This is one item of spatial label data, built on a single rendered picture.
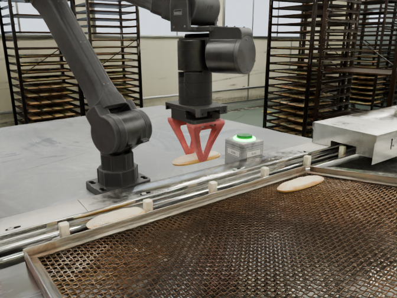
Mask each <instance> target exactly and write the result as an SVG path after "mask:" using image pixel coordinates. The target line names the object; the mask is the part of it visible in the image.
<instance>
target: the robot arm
mask: <svg viewBox="0 0 397 298"><path fill-rule="evenodd" d="M24 1H25V2H30V3H31V5H32V6H33V7H34V8H35V9H36V10H37V11H38V13H39V14H40V15H41V17H42V19H43V20H44V22H45V23H46V25H47V27H48V29H49V30H50V33H51V35H52V36H53V38H54V40H55V42H56V43H57V45H58V47H59V49H60V51H61V53H62V55H63V56H64V58H65V60H66V62H67V64H68V65H69V68H70V70H71V71H72V73H73V75H74V77H75V78H76V80H77V82H78V84H79V86H80V88H81V90H82V91H83V93H84V95H85V98H86V100H87V103H88V105H89V110H88V112H87V114H86V118H87V120H88V122H89V124H90V126H91V129H90V133H91V137H92V141H93V143H94V145H95V147H96V148H97V149H98V150H99V151H100V160H101V165H100V166H99V167H98V168H97V178H95V179H91V180H88V181H86V189H87V190H89V191H90V192H92V193H93V194H94V195H99V194H103V193H107V192H112V191H115V190H119V189H124V188H127V187H131V186H136V185H139V184H144V183H148V182H151V178H150V177H148V176H146V175H144V174H142V173H139V172H138V164H136V163H134V152H133V151H132V149H134V148H135V147H137V146H139V145H140V144H143V143H145V142H148V141H149V139H150V138H151V135H152V123H151V120H150V118H149V116H148V115H147V114H146V113H145V112H144V111H143V110H141V109H137V107H136V106H135V104H134V102H133V100H127V101H126V100H125V98H124V97H123V95H122V94H121V93H120V92H119V91H118V90H117V88H115V86H114V84H113V83H112V81H111V80H110V78H109V76H108V74H107V73H106V71H105V69H104V67H103V66H102V64H101V62H100V60H99V58H98V57H97V55H96V53H95V51H94V49H93V47H92V46H91V44H90V42H89V41H88V39H87V37H86V35H85V33H84V32H83V30H82V28H81V26H80V24H79V22H78V21H77V19H76V17H75V16H74V14H73V11H72V10H71V8H70V6H69V3H68V2H67V0H24ZM122 1H125V2H127V3H130V4H133V5H136V6H138V7H141V8H143V9H147V10H149V11H150V12H151V13H153V14H155V15H158V16H160V17H161V18H162V19H164V20H167V21H170V26H171V32H187V33H196V34H185V36H184V38H179V39H178V40H177V57H178V70H181V71H183V72H178V100H177V101H167V102H165V109H171V117H168V123H169V124H170V126H171V128H172V129H173V131H174V133H175V135H176V136H177V138H178V140H179V142H180V144H181V146H182V148H183V150H184V152H185V154H186V155H187V154H192V153H194V152H196V155H197V158H198V160H199V162H203V161H206V160H207V158H208V156H209V154H210V151H211V148H212V146H213V144H214V142H215V140H216V138H217V137H218V135H219V134H220V132H221V130H222V128H223V126H224V125H225V120H224V119H220V114H226V113H227V105H225V104H221V103H215V102H212V73H225V74H240V75H247V74H249V73H250V72H251V70H252V69H253V66H254V64H255V57H256V49H255V43H254V41H253V32H252V30H251V29H250V28H245V27H236V26H234V27H228V25H226V26H225V27H224V26H218V25H217V21H218V17H219V14H220V1H219V0H122ZM191 25H193V26H196V27H191ZM182 125H187V129H188V132H189V134H190V138H191V143H190V147H188V145H187V142H186V139H185V138H184V135H183V132H182V130H181V126H182ZM205 129H211V131H210V135H209V138H208V140H207V144H206V147H205V149H204V153H203V151H202V148H201V142H200V132H201V131H202V130H205Z"/></svg>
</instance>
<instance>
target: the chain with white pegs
mask: <svg viewBox="0 0 397 298"><path fill-rule="evenodd" d="M345 154H346V146H343V145H341V146H339V156H342V155H345ZM309 165H311V156H308V155H306V156H304V161H303V166H309ZM268 175H269V168H267V167H261V178H264V177H266V176H268ZM214 192H217V182H215V181H211V182H209V194H210V193H214ZM143 208H144V210H145V213H146V212H150V211H152V210H153V202H152V200H151V199H144V200H143ZM58 228H59V234H60V238H62V237H66V236H69V235H70V228H69V223H68V222H67V221H64V222H60V223H58Z"/></svg>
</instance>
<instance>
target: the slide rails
mask: <svg viewBox="0 0 397 298"><path fill-rule="evenodd" d="M355 149H356V147H355V146H352V145H351V146H348V147H346V152H348V151H351V150H355ZM338 154H339V149H338V150H334V151H330V152H327V153H323V154H319V155H316V156H312V157H311V162H314V161H317V160H321V159H324V158H328V157H331V156H335V155H338ZM303 161H304V159H302V160H298V161H294V162H291V163H287V164H283V165H281V166H276V167H273V168H270V169H269V175H270V174H274V173H277V172H280V171H284V170H287V169H291V168H294V167H297V166H301V165H303ZM260 177H261V171H258V172H256V173H252V174H247V175H245V176H241V177H237V178H234V179H230V180H226V181H223V182H220V183H217V189H218V190H219V189H222V188H225V187H229V186H233V185H236V184H239V183H243V182H246V181H250V180H253V179H257V178H260ZM208 192H209V186H205V187H201V188H198V189H194V190H191V191H187V192H184V193H180V194H177V195H173V196H169V197H165V198H163V199H158V200H155V201H152V202H153V209H155V208H158V207H161V206H165V205H168V204H171V203H175V202H178V201H181V200H185V199H188V198H191V197H195V196H198V195H202V194H205V193H208ZM134 207H139V208H142V209H144V208H143V204H141V205H138V206H134ZM131 208H133V207H131ZM91 219H93V218H91ZM91 219H87V220H84V221H80V222H76V223H73V224H70V225H69V228H70V233H72V232H76V231H79V230H82V229H86V228H87V226H86V224H87V223H88V222H89V221H90V220H91ZM59 236H60V234H59V228H55V229H51V230H49V231H45V232H40V233H38V234H34V235H30V236H27V237H23V238H20V239H16V240H13V241H9V242H5V243H2V244H0V254H2V253H4V252H8V251H12V250H15V249H18V248H22V247H25V246H28V245H32V244H35V243H38V242H42V241H46V240H48V239H52V238H56V237H59Z"/></svg>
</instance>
